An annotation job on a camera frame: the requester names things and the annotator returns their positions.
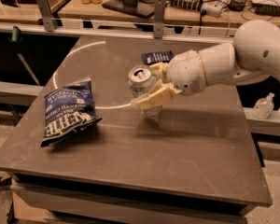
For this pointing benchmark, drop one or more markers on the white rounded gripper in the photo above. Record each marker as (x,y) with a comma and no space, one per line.
(186,73)

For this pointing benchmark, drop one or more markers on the silver 7up soda can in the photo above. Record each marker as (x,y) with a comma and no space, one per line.
(140,79)

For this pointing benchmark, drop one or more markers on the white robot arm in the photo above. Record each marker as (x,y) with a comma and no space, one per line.
(254,50)

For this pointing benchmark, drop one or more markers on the small blue snack packet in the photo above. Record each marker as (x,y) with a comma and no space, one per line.
(156,57)

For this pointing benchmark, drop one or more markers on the black power strip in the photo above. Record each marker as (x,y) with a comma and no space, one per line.
(193,5)

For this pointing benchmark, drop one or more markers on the black monitor stand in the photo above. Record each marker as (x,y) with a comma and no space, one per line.
(130,7)

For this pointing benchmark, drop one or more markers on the white power adapter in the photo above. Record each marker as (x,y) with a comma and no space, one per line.
(213,10)

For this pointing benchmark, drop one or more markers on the blue kettle chips bag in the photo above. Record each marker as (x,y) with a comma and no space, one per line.
(69,109)

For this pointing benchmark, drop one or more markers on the clear sanitizer bottle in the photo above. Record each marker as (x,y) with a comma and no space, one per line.
(263,107)

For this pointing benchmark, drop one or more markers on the black keyboard device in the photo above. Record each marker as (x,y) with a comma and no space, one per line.
(267,10)

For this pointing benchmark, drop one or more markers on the right metal bracket post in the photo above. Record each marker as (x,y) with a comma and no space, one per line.
(158,23)

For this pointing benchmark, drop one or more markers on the metal bracket post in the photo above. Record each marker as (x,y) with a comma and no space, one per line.
(158,23)
(49,22)

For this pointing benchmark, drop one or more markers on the left metal bracket post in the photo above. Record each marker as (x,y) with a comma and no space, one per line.
(49,22)

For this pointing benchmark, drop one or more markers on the green handled tool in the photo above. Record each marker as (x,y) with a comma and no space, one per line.
(14,41)

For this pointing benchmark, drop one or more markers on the metal guard rail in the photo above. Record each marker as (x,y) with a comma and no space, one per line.
(40,30)

